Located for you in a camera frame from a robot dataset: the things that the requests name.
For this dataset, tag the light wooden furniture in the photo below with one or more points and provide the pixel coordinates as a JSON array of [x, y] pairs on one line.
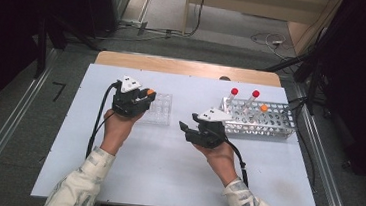
[[253, 3]]

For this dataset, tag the orange-capped test tube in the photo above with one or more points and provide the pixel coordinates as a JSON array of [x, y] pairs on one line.
[[151, 92], [264, 108]]

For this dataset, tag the person's right hand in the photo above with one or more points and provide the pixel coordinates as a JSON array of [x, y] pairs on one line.
[[221, 161]]

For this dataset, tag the aluminium floor rail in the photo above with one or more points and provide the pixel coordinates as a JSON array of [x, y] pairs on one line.
[[324, 182], [5, 124]]

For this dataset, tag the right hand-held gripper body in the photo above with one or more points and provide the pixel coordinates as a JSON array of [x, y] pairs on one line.
[[209, 133]]

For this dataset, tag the white table board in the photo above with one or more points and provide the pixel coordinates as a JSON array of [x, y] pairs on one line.
[[164, 175]]

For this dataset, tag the red-capped test tube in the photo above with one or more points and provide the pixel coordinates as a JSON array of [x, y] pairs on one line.
[[234, 91], [255, 93]]

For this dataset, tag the black metal stand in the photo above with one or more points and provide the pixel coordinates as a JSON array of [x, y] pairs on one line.
[[42, 47], [312, 72]]

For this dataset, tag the person's left hand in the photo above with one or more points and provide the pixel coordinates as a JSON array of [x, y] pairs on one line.
[[117, 129]]

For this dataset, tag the grey table grommet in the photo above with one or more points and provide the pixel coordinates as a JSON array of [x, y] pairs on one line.
[[225, 78]]

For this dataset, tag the dark cabinet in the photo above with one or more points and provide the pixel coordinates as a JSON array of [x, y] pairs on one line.
[[114, 0]]

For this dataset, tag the silver metal tube rack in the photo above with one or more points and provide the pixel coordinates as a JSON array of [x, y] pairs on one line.
[[269, 125]]

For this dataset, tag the clear acrylic tube rack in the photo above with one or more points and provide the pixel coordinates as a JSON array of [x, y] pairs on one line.
[[161, 111]]

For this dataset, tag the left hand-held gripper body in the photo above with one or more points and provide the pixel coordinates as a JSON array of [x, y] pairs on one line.
[[125, 103]]

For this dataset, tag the wooden table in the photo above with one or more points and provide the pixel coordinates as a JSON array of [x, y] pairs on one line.
[[174, 65]]

